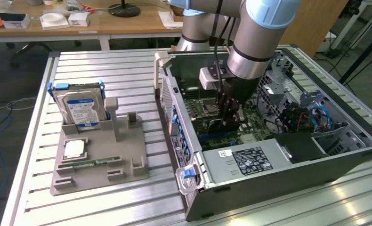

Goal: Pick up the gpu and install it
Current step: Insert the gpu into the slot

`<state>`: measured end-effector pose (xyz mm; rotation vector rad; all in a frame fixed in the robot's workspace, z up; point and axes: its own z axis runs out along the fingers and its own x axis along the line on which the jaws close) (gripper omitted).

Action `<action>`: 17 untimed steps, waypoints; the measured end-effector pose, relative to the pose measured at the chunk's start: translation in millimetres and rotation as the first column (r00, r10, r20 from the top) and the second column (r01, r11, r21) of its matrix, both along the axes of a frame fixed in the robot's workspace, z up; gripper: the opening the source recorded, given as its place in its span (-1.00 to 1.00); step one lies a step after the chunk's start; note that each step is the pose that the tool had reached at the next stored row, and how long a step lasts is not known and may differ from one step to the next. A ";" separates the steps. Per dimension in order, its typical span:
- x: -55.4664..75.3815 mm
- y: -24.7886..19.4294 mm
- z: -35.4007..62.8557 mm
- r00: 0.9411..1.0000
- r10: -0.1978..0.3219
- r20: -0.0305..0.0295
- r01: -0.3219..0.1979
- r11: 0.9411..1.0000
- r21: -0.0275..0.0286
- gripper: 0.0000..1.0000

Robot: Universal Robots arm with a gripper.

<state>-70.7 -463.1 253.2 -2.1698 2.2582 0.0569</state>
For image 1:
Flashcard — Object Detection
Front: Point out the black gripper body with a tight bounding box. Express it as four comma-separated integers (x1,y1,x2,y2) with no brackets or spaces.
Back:
220,76,260,105

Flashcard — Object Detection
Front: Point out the black graphics card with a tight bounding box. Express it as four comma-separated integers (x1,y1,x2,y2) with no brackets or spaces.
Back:
204,117,240,134

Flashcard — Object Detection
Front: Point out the CPU socket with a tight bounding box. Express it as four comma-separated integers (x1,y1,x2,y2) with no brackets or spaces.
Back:
201,98,220,116

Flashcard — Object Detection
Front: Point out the green motherboard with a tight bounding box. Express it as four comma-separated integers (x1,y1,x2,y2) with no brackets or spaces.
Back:
181,80,272,151

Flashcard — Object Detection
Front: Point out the blue expansion slot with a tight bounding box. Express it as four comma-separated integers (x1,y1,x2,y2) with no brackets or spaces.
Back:
200,133,236,141

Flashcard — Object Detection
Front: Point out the metal disk bay cage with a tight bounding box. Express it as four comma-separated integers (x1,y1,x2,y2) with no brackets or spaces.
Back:
256,69,302,118

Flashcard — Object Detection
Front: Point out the grey power supply unit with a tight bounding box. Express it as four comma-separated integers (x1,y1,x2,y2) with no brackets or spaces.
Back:
201,138,292,184

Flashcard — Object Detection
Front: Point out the black plastic shroud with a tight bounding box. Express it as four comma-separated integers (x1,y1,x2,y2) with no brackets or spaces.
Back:
266,131,328,164

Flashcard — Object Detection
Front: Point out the blue case latch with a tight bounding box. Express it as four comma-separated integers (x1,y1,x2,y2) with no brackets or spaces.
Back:
178,164,194,182

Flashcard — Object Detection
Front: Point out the open dark grey PC case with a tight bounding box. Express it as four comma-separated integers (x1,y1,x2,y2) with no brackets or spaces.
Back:
153,44,372,222

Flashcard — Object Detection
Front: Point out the white paper booklet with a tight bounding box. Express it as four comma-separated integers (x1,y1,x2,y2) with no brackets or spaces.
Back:
157,10,184,29

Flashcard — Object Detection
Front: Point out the wooden cabinet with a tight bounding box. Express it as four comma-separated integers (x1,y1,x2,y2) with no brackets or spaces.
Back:
278,0,352,57

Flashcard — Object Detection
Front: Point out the brown cardboard box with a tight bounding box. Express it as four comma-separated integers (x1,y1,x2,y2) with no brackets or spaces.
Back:
169,4,185,16

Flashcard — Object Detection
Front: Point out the grey parts rack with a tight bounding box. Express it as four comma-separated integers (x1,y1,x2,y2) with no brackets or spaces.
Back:
49,96,150,196

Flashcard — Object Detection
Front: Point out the black stand pole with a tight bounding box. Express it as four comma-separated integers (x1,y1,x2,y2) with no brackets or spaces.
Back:
338,9,372,84

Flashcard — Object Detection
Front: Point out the hard disk with blue carrier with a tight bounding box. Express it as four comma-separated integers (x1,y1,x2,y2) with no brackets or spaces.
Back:
45,80,108,131

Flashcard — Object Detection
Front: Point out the wooden desk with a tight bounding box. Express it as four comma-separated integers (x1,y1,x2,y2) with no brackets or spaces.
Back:
0,0,272,51

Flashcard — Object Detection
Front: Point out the green RAM stick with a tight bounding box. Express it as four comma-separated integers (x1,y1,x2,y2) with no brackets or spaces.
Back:
72,158,113,168

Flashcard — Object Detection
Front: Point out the black round lamp base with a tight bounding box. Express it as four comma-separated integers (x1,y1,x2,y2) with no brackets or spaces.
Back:
108,0,141,17

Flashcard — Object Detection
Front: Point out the silver CPU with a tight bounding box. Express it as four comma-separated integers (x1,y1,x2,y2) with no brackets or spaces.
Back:
62,140,86,159

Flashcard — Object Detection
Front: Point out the small white labelled box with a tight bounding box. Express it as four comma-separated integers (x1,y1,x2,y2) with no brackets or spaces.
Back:
68,12,90,27

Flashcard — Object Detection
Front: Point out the white box with round insert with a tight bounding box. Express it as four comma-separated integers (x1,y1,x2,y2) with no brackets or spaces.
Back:
40,13,70,31

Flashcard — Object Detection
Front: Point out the black office chair base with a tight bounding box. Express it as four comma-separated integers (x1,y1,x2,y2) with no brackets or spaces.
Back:
6,42,53,69

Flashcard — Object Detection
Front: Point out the white box with dark top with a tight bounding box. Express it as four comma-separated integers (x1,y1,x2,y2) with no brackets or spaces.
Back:
0,13,32,29

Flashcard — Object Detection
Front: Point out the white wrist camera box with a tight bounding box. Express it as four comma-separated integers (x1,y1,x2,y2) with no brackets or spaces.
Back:
198,67,222,90

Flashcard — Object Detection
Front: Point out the blue wire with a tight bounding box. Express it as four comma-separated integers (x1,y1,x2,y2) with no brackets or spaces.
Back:
309,106,333,129

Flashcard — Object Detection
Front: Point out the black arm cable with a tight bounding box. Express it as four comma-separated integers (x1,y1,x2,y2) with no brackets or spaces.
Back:
210,0,224,104

